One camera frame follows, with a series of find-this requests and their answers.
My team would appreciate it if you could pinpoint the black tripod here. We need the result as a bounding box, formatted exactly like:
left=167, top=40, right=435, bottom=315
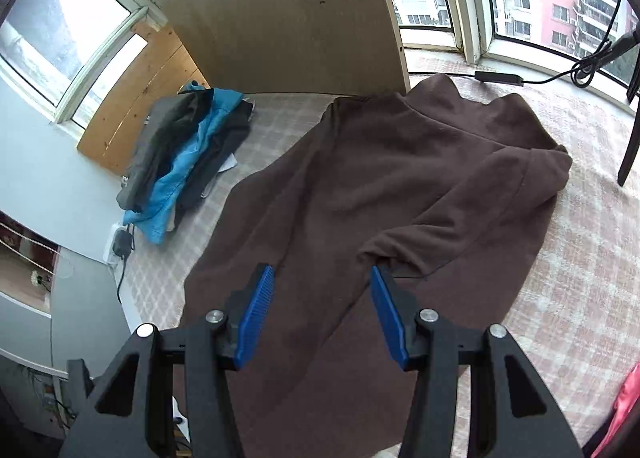
left=570, top=28, right=640, bottom=187

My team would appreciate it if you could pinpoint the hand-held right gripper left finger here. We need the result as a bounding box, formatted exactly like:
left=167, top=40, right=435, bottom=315
left=59, top=262, right=276, bottom=458

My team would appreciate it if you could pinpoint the grey folded t-shirt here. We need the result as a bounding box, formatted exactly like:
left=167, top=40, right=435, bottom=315
left=116, top=91, right=213, bottom=211

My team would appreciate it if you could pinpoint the white window frame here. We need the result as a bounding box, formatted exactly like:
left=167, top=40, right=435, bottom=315
left=0, top=0, right=640, bottom=129

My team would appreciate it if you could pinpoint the brown sweater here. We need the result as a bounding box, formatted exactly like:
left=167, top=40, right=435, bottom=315
left=172, top=73, right=573, bottom=458

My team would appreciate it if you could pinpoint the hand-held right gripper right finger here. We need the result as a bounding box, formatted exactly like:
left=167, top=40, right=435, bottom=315
left=370, top=265, right=583, bottom=458

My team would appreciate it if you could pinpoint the pink plaid blanket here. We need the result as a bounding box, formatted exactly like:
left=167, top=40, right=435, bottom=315
left=115, top=46, right=640, bottom=458

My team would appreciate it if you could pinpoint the black power adapter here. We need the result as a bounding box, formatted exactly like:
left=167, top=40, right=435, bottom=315
left=112, top=228, right=134, bottom=259

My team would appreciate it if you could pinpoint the white power strip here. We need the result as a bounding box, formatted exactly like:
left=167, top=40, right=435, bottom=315
left=102, top=221, right=137, bottom=267

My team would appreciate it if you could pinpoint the black power cable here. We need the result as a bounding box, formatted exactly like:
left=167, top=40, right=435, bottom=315
left=115, top=258, right=129, bottom=309

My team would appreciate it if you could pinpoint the stack of folded clothes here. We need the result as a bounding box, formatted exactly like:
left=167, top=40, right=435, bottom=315
left=122, top=81, right=244, bottom=245

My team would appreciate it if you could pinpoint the pink garment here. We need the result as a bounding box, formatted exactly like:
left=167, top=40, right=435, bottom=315
left=590, top=363, right=640, bottom=458

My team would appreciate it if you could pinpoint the black folded garment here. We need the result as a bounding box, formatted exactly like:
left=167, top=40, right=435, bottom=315
left=150, top=93, right=213, bottom=179

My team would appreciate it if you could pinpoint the dark navy folded garment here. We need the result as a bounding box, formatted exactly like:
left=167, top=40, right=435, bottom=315
left=175, top=98, right=256, bottom=211

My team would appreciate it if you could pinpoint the pine plank board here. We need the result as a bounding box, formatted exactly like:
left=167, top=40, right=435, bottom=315
left=76, top=21, right=211, bottom=176

